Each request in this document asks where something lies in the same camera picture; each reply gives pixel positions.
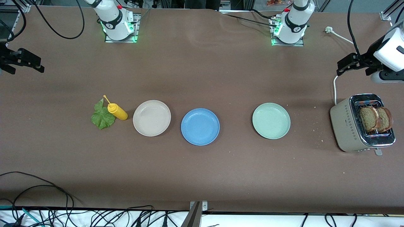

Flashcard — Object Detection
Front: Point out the brown bread slice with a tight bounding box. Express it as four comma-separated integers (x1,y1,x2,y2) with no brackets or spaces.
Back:
376,107,394,133
360,106,379,132

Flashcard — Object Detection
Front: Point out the mint green plate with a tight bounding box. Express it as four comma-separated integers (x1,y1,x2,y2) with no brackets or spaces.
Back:
252,102,291,140

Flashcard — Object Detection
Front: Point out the white lower board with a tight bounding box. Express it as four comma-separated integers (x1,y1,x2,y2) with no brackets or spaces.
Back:
0,208,404,227

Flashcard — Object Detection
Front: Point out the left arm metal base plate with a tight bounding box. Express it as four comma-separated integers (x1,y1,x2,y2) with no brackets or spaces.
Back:
270,17,305,47

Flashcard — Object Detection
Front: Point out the black hanging cable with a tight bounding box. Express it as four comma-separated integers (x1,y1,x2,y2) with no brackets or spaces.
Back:
0,0,27,41

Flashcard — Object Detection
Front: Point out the metal table edge bracket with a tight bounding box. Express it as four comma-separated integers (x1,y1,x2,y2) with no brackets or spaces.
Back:
181,201,209,227

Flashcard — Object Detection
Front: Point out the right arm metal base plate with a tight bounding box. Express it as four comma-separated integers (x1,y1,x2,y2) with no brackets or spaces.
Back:
104,13,141,43

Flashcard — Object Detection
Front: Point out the blue plate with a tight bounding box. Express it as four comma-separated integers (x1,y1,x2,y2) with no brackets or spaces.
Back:
181,108,220,146

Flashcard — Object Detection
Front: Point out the beige plate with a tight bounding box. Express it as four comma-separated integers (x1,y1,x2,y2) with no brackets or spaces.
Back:
133,100,171,137

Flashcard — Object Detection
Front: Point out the yellow mustard squeeze bottle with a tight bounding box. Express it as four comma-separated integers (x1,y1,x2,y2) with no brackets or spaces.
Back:
103,95,128,121

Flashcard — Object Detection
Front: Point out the beige chrome two-slot toaster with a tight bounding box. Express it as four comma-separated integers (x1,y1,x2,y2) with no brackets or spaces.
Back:
330,93,396,156

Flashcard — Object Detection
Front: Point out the teal cable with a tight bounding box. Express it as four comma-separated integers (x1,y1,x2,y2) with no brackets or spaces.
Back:
0,206,41,227

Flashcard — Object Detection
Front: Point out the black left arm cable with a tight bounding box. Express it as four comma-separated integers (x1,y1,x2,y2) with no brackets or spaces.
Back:
347,0,362,55

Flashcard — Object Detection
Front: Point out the aluminium frame rail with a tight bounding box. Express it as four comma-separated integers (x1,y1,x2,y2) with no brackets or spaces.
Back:
380,0,404,22
0,0,31,13

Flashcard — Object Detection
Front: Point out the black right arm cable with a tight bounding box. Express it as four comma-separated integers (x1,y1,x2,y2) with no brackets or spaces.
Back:
32,0,85,40

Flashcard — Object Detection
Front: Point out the black cable by arm base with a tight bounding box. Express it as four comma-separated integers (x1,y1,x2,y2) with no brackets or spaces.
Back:
219,9,278,27

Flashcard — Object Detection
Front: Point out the long looping black cable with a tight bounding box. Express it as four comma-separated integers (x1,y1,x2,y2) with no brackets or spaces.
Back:
0,172,74,227

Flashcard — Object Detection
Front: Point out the green lettuce leaf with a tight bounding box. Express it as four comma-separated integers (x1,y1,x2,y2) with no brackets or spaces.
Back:
91,98,116,130

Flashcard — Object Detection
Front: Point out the white toaster power cord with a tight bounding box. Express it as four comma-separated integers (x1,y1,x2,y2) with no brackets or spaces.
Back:
325,26,354,105

